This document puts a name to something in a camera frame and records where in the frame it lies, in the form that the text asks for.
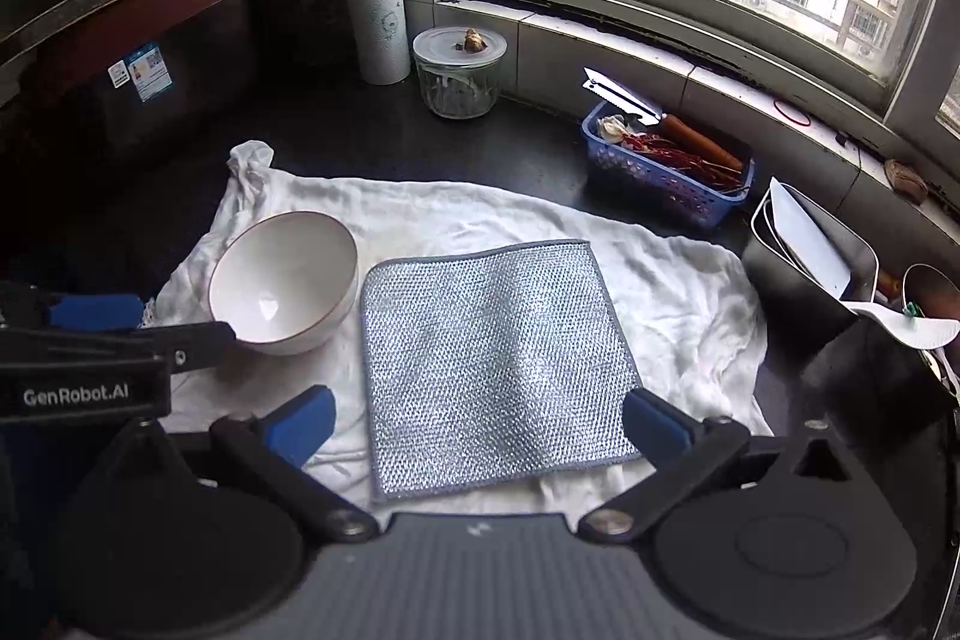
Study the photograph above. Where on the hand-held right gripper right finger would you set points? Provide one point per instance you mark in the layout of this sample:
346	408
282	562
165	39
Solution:
657	428

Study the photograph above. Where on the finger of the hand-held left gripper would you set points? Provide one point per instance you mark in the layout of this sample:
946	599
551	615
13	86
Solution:
97	312
202	344

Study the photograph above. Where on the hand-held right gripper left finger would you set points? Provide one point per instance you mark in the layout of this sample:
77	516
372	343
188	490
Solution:
300	424

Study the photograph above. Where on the white bowl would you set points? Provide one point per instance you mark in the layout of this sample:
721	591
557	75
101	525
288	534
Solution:
285	280

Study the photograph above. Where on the silver mesh dishcloth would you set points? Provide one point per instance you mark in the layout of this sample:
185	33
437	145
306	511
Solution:
495	370

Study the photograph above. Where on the white cloth towel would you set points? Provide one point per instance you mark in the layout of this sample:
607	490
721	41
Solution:
675	287

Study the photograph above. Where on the dark red cooker appliance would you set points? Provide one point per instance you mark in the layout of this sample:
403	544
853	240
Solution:
150	85

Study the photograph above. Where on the blue plastic basket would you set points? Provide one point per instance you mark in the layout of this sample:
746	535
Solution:
660	190

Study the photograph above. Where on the white cutting board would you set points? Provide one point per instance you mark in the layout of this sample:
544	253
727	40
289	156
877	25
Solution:
810	242

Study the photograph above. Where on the white rice paddle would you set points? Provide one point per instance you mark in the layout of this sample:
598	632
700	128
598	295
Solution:
907	329

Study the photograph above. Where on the dried red chilies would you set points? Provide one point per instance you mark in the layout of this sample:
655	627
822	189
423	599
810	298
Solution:
682	156

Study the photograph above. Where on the garlic bulb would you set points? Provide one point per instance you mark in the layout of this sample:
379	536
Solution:
615	129

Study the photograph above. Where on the metal ladle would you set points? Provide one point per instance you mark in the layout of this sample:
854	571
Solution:
937	287

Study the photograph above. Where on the red rubber band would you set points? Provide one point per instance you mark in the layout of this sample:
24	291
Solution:
791	111

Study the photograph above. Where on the brown lump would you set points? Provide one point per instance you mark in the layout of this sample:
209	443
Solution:
906	181

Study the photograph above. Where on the glass jar with lid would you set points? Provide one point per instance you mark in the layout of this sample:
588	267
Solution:
457	85

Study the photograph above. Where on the paper towel roll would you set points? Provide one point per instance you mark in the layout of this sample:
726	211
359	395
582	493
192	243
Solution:
379	18

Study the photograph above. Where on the ginger piece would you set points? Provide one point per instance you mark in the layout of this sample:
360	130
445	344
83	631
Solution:
472	40

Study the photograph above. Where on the window frame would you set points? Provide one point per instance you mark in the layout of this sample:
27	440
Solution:
900	78

